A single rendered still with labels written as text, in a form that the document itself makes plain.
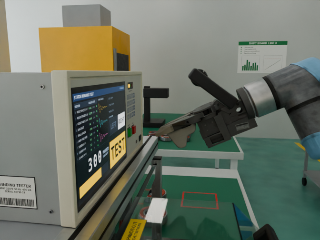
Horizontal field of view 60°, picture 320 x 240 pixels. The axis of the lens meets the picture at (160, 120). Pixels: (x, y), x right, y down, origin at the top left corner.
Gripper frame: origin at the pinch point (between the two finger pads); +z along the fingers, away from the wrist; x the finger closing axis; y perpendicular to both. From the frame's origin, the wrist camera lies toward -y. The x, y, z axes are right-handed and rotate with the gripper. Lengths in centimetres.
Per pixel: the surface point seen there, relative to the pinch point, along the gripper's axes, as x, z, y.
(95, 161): -20.9, 6.7, -2.3
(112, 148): -12.3, 6.9, -1.9
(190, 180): 80, 14, 42
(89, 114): -22.4, 3.5, -9.2
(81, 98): -25.0, 2.4, -11.5
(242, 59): 512, -97, 5
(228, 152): 138, -9, 53
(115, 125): -10.4, 5.2, -5.5
